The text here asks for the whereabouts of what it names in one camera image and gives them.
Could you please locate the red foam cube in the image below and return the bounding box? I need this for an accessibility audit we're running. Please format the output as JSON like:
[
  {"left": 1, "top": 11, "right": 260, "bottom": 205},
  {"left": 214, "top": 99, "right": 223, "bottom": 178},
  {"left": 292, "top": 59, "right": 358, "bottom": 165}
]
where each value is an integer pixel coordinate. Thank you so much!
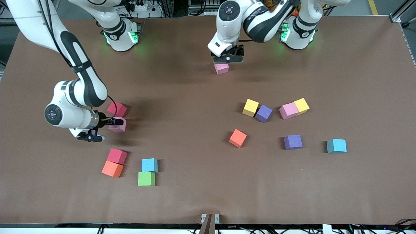
[
  {"left": 107, "top": 148, "right": 128, "bottom": 165},
  {"left": 107, "top": 102, "right": 127, "bottom": 118}
]

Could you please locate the light blue foam cube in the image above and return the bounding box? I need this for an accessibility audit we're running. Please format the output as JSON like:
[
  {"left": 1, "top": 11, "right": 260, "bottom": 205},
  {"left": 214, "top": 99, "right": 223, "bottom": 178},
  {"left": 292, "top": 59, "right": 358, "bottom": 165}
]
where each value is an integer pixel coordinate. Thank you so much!
[
  {"left": 327, "top": 139, "right": 347, "bottom": 154},
  {"left": 141, "top": 158, "right": 158, "bottom": 173}
]

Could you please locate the yellow foam cube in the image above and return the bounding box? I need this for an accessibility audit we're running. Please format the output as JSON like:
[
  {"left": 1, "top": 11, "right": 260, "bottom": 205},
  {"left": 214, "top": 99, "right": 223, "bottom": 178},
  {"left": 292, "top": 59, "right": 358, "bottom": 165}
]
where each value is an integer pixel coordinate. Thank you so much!
[
  {"left": 242, "top": 99, "right": 260, "bottom": 117},
  {"left": 294, "top": 98, "right": 310, "bottom": 115}
]

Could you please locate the purple foam cube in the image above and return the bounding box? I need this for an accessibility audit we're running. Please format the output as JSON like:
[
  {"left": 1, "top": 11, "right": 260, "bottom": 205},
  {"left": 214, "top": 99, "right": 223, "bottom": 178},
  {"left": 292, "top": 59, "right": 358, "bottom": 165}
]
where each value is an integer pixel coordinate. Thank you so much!
[
  {"left": 255, "top": 104, "right": 273, "bottom": 123},
  {"left": 284, "top": 135, "right": 303, "bottom": 150}
]

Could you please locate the orange foam cube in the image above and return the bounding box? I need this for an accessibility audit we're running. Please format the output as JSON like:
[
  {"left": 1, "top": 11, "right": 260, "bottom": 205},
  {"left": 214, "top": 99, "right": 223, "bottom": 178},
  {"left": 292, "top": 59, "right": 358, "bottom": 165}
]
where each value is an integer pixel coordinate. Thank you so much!
[
  {"left": 101, "top": 161, "right": 124, "bottom": 178},
  {"left": 229, "top": 129, "right": 247, "bottom": 148}
]

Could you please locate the green foam cube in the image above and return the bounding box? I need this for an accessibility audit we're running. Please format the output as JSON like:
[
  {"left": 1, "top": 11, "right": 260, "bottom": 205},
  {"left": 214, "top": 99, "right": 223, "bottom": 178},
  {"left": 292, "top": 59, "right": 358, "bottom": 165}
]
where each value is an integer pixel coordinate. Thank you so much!
[{"left": 138, "top": 172, "right": 156, "bottom": 187}]

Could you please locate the brown table cover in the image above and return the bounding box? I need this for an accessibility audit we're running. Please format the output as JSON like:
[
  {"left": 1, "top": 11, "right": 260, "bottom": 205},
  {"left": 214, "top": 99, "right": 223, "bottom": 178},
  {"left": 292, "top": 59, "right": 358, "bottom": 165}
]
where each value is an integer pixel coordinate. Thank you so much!
[{"left": 0, "top": 15, "right": 416, "bottom": 225}]

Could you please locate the small metal bracket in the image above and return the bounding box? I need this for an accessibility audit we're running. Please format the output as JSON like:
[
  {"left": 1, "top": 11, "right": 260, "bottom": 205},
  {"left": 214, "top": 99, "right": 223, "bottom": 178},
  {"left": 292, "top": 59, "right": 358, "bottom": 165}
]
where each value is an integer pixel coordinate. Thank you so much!
[{"left": 201, "top": 214, "right": 220, "bottom": 225}]

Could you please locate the brown camera post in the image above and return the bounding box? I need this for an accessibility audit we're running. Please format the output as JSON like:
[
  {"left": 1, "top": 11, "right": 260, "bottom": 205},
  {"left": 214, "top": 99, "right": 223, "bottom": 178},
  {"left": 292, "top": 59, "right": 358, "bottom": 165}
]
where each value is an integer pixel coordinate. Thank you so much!
[{"left": 199, "top": 214, "right": 216, "bottom": 234}]

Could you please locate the aluminium frame profile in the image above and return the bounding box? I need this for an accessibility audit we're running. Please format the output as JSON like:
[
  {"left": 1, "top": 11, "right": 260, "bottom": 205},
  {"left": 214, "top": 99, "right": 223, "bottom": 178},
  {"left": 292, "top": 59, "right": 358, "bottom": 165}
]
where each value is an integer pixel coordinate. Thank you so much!
[{"left": 389, "top": 0, "right": 416, "bottom": 23}]

